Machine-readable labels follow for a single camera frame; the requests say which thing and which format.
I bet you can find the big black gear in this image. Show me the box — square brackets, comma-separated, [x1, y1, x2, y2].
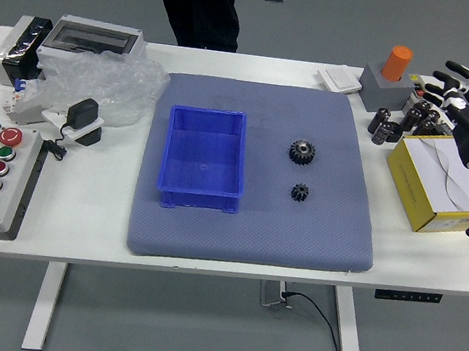
[285, 136, 319, 168]

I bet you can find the small black gear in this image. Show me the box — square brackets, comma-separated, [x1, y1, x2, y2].
[289, 181, 312, 202]

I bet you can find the yellow white cardboard box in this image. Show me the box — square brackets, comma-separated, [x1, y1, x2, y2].
[379, 128, 469, 240]

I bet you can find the blue plastic box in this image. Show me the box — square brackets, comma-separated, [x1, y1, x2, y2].
[152, 102, 255, 219]

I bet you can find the grey distribution box clear lid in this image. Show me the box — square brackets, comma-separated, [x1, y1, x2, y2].
[35, 11, 151, 84]

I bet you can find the grey five-button control box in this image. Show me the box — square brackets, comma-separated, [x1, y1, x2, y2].
[0, 125, 51, 246]

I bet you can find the small black electronic module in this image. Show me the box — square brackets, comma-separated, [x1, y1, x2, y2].
[430, 119, 457, 139]

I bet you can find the black cylindrical capacitor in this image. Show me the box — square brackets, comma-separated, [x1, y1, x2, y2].
[424, 108, 442, 127]
[411, 118, 435, 139]
[412, 99, 432, 120]
[371, 120, 394, 148]
[400, 105, 422, 133]
[367, 106, 393, 136]

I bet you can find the grey block with hole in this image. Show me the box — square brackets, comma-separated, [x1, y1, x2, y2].
[356, 60, 418, 118]

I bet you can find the orange cylinder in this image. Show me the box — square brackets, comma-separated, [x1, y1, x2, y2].
[379, 42, 415, 84]

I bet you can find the black table control panel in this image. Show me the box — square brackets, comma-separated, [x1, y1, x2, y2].
[375, 286, 444, 307]

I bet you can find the blue-grey padded mat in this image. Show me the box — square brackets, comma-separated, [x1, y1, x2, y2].
[124, 68, 394, 285]

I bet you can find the white table leg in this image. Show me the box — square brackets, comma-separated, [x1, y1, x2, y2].
[327, 286, 372, 351]
[20, 258, 69, 351]

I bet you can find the grey under-table power unit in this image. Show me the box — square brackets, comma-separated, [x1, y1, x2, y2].
[258, 279, 296, 311]

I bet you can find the clear plastic bag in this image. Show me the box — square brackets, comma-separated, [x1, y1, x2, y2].
[31, 42, 173, 134]

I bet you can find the small black block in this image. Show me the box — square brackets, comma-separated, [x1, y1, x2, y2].
[76, 124, 104, 150]

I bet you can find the black power adapter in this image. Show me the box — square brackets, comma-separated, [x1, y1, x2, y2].
[64, 95, 102, 133]

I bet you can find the white socket plate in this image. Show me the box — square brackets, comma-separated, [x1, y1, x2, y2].
[38, 105, 109, 146]

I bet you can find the white circuit breaker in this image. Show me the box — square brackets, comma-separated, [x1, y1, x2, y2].
[1, 74, 53, 128]

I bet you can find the white switch box red button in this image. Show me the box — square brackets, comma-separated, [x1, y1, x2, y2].
[403, 72, 434, 114]

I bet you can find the white wall switch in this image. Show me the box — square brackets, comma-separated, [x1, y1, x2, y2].
[315, 64, 364, 97]

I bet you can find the black cable under table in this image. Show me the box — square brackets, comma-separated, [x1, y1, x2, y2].
[274, 290, 361, 351]

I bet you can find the black adapter cord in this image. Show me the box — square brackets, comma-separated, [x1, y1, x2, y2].
[41, 120, 73, 162]

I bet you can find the black and white enclosure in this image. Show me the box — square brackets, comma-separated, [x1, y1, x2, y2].
[0, 11, 56, 92]

